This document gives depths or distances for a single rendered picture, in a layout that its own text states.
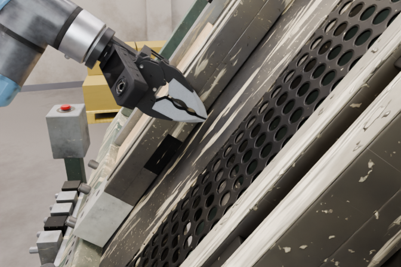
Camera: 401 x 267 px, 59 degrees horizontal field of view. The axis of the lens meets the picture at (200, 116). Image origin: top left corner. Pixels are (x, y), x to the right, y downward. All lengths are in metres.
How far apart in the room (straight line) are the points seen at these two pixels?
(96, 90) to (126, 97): 3.06
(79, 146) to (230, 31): 0.94
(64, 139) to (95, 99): 2.16
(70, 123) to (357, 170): 1.26
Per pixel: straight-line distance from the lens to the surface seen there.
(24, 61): 0.58
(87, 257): 0.80
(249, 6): 0.62
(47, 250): 1.09
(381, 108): 0.21
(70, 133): 1.42
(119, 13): 4.62
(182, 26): 1.31
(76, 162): 1.51
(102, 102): 3.58
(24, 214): 2.55
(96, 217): 0.78
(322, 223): 0.22
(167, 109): 0.59
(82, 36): 0.56
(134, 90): 0.48
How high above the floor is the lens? 1.44
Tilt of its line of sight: 23 degrees down
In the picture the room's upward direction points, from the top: straight up
